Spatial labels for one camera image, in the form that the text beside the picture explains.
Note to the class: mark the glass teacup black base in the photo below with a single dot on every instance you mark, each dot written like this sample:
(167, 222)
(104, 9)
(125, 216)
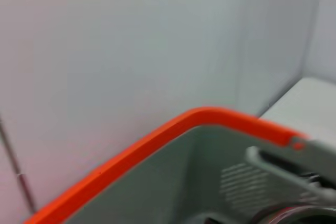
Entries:
(288, 216)

